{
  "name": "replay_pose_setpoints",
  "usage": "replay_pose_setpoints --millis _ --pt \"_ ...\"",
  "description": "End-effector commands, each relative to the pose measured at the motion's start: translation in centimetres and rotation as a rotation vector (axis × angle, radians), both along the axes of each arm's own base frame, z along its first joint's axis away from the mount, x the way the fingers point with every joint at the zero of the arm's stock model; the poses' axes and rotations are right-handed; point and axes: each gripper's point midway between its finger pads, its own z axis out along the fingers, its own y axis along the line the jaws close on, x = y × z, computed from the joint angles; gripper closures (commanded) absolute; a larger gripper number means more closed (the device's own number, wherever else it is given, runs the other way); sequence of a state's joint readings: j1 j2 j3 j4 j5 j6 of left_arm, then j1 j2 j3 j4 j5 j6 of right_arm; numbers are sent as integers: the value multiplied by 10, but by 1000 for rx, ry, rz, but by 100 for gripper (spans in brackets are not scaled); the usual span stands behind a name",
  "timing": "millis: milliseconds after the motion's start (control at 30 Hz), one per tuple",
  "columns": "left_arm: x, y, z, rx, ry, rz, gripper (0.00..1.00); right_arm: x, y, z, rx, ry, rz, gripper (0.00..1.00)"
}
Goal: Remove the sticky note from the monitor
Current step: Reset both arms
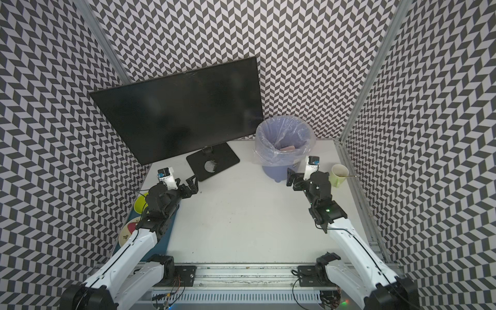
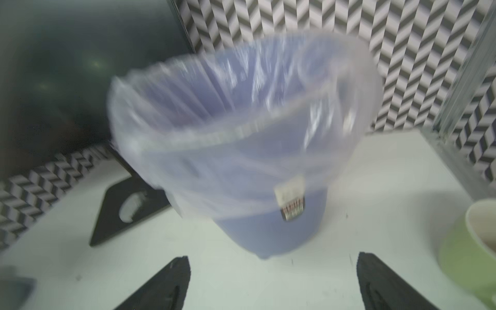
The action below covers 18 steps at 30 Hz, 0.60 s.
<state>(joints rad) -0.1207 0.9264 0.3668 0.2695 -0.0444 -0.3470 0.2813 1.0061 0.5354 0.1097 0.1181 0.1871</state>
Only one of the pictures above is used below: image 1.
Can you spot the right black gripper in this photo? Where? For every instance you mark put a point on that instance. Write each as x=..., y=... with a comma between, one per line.
x=298, y=178

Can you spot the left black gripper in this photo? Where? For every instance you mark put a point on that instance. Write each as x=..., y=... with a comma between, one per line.
x=186, y=193

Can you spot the large pink sticky note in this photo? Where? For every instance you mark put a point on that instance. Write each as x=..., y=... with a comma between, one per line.
x=288, y=148

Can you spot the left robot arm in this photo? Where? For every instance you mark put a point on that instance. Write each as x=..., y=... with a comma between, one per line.
x=119, y=284

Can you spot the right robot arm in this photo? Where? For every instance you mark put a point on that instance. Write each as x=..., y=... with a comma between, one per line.
x=371, y=284

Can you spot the black monitor stand base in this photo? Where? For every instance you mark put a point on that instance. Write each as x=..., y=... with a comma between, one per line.
x=212, y=160

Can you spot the black computer monitor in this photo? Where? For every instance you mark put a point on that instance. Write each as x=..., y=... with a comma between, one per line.
x=172, y=115

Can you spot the blue trash bin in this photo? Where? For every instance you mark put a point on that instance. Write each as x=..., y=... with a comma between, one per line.
x=278, y=174

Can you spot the clear plastic bin liner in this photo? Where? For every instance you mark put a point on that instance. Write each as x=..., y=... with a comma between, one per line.
x=278, y=132

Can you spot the green paper cup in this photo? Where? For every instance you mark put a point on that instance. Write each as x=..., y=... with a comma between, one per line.
x=338, y=175

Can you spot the lime green plate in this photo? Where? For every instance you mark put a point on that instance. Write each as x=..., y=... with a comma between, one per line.
x=140, y=203

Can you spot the dark teal mat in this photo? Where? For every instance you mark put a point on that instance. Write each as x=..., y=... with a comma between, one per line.
x=154, y=226

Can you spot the pink round object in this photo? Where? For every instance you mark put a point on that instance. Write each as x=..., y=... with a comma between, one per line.
x=131, y=227

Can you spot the beige plate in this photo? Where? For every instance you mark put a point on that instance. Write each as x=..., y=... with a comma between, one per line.
x=127, y=231

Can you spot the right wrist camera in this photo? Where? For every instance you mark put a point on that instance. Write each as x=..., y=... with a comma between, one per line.
x=312, y=166

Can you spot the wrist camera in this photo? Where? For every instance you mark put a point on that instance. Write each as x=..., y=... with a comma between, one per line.
x=166, y=177
x=312, y=166

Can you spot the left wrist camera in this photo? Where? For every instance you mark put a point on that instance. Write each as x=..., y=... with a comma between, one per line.
x=166, y=177

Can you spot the aluminium front rail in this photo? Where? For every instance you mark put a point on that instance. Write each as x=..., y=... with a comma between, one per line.
x=248, y=277

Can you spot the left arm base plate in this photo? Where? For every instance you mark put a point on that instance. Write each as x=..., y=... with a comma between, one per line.
x=183, y=276

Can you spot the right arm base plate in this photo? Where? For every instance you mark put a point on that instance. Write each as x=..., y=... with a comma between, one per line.
x=308, y=278

